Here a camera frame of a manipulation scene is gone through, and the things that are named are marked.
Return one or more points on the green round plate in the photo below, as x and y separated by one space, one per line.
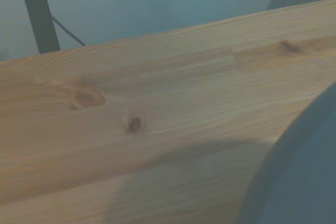
302 171

